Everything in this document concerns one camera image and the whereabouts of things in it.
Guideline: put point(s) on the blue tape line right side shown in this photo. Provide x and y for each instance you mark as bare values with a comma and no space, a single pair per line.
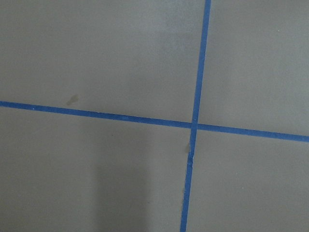
195,116

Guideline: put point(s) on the blue tape line right cross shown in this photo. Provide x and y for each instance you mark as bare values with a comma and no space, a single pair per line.
155,121

